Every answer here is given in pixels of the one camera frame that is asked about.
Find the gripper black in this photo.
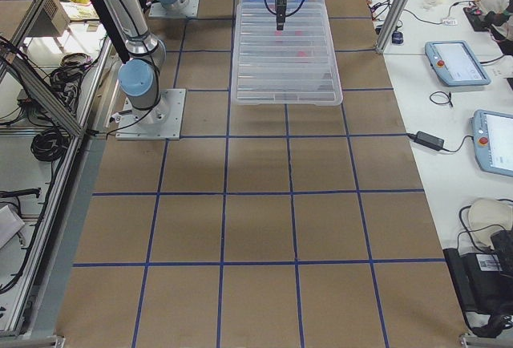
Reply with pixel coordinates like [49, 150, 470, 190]
[275, 0, 287, 30]

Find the clear plastic box lid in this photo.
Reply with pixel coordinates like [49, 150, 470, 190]
[231, 2, 342, 106]

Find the upper teach pendant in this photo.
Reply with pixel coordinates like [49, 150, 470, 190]
[424, 41, 491, 87]

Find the teach pendant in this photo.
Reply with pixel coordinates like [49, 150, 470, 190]
[471, 109, 512, 176]
[424, 41, 491, 87]

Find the black power adapter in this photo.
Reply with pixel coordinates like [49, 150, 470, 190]
[406, 131, 444, 152]

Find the lower teach pendant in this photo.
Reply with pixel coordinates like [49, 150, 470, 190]
[471, 109, 512, 176]

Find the black bag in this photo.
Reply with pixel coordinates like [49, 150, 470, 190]
[443, 230, 512, 338]

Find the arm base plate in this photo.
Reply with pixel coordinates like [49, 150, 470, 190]
[148, 0, 200, 19]
[115, 89, 186, 140]

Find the aluminium frame post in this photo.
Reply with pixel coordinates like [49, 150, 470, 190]
[375, 0, 408, 54]

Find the black coiled cable bundle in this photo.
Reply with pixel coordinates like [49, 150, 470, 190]
[30, 128, 67, 163]

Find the aluminium side frame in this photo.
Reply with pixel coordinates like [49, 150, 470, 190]
[1, 0, 115, 342]

